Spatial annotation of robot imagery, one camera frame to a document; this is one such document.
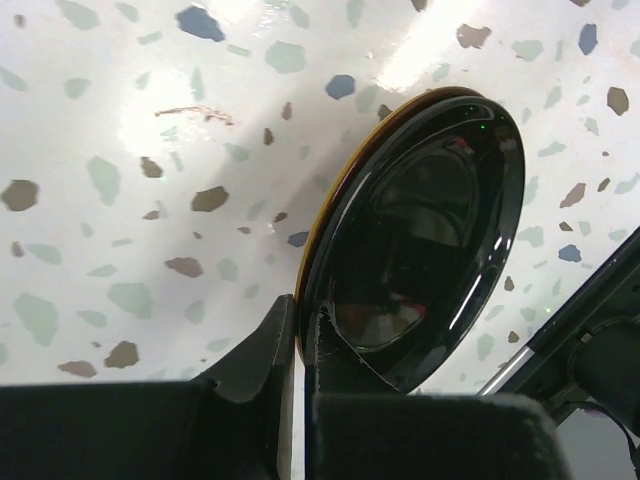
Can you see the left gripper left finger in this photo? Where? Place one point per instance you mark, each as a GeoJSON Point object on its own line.
{"type": "Point", "coordinates": [232, 421]}

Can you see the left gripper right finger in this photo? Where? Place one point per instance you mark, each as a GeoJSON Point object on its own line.
{"type": "Point", "coordinates": [357, 426]}

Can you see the black plate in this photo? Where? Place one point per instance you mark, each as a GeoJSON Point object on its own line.
{"type": "Point", "coordinates": [419, 240]}

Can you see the yellow patterned plate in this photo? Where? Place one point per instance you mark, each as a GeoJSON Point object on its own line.
{"type": "Point", "coordinates": [383, 130]}

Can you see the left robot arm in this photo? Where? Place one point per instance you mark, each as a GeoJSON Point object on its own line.
{"type": "Point", "coordinates": [587, 356]}

